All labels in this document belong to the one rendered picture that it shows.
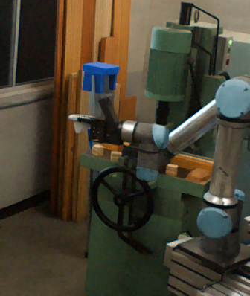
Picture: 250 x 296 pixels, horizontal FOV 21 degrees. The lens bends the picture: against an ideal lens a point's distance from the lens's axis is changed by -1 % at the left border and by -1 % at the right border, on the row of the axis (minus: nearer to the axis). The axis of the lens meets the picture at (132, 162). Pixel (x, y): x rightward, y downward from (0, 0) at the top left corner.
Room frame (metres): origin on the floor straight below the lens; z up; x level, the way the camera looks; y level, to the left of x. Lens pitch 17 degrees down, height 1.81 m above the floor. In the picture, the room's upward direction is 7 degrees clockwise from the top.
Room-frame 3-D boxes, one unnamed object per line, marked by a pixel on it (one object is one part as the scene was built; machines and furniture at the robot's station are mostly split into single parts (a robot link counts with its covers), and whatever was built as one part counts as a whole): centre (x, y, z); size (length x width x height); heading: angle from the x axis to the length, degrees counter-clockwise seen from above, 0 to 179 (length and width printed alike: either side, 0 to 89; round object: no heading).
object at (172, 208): (3.08, -0.15, 0.76); 0.57 x 0.45 x 0.09; 157
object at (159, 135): (2.21, -0.05, 1.22); 0.11 x 0.08 x 0.09; 71
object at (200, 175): (2.79, -0.29, 0.92); 0.14 x 0.09 x 0.04; 157
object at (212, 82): (3.11, -0.33, 1.23); 0.09 x 0.08 x 0.15; 157
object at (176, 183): (2.87, -0.06, 0.87); 0.61 x 0.30 x 0.06; 67
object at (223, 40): (3.21, -0.36, 1.40); 0.10 x 0.06 x 0.16; 157
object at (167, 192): (2.91, -0.08, 0.82); 0.40 x 0.21 x 0.04; 67
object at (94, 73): (3.85, 0.19, 0.58); 0.27 x 0.25 x 1.16; 64
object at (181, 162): (2.96, -0.13, 0.92); 0.67 x 0.02 x 0.04; 67
